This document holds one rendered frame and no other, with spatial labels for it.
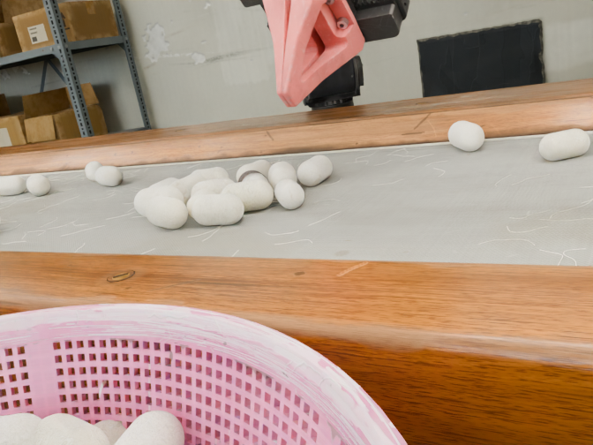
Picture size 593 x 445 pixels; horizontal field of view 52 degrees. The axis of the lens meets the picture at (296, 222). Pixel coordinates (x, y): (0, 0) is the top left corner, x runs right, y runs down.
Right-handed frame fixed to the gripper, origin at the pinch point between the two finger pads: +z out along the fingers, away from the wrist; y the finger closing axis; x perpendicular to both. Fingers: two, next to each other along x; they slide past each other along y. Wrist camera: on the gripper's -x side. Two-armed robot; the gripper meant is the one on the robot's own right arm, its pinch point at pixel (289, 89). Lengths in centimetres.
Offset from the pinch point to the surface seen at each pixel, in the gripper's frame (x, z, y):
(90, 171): 11.5, -3.4, -31.5
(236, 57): 131, -149, -143
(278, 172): 6.4, 1.5, -4.0
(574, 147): 10.9, -2.3, 14.5
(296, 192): 4.8, 4.4, -0.8
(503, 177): 9.5, 0.7, 10.8
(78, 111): 105, -104, -192
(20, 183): 9.7, -1.2, -39.3
